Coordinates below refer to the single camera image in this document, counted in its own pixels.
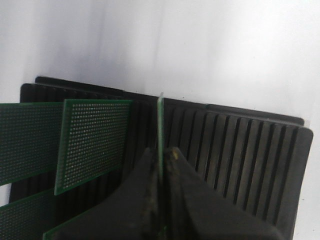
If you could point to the black slotted board rack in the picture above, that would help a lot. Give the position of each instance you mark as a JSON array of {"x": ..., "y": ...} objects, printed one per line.
[{"x": 254, "y": 160}]

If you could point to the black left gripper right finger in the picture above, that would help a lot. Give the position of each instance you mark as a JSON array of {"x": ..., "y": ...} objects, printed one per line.
[{"x": 197, "y": 212}]

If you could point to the green perforated circuit board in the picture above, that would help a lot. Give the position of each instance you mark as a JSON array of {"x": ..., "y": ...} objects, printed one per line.
[
  {"x": 29, "y": 217},
  {"x": 29, "y": 139},
  {"x": 160, "y": 146},
  {"x": 48, "y": 233},
  {"x": 92, "y": 140}
]

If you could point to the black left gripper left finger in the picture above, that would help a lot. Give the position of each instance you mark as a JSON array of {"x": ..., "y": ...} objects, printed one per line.
[{"x": 130, "y": 213}]

